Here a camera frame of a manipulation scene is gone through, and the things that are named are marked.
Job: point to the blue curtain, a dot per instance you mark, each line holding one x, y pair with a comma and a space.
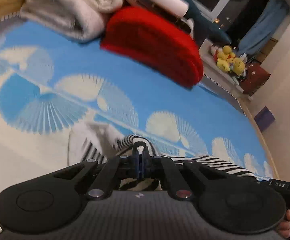
265, 25

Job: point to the dark red plush cushion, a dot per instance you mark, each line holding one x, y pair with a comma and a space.
256, 78

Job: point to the blue patterned bed mat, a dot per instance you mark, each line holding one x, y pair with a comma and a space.
134, 80

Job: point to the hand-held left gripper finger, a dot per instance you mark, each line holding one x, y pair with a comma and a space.
138, 165
143, 165

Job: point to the white window sill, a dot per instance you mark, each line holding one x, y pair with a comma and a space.
210, 62

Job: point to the yellow plush toy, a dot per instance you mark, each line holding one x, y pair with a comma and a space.
238, 66
225, 57

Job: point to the purple box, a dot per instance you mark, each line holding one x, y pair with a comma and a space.
265, 118

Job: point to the red folded blanket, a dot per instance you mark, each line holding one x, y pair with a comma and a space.
155, 45

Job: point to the white and striped hooded top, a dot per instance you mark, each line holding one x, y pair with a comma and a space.
217, 163

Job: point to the blue shark plush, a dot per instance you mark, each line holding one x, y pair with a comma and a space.
200, 17

